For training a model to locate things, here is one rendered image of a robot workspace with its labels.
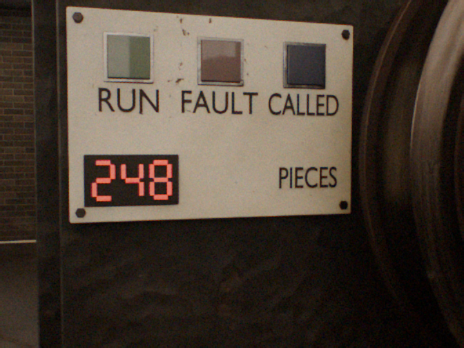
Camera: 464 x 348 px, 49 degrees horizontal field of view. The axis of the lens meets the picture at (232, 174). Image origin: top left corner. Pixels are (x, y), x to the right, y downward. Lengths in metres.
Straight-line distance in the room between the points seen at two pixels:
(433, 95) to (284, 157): 0.15
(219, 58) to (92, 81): 0.11
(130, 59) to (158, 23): 0.04
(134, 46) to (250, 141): 0.13
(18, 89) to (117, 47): 6.07
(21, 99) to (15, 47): 0.61
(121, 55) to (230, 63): 0.09
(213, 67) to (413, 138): 0.18
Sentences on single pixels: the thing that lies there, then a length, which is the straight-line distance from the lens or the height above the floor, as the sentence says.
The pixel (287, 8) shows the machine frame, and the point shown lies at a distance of 0.51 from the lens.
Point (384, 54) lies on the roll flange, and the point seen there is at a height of 1.20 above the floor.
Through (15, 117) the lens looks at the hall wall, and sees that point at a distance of 6.49.
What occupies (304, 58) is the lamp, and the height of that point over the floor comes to 1.21.
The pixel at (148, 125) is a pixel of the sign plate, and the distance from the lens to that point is 0.45.
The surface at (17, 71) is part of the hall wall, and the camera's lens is 6.54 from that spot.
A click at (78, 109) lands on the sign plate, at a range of 0.45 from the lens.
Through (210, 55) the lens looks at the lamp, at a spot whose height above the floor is 1.20.
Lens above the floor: 1.12
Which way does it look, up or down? 3 degrees down
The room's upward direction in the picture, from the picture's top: straight up
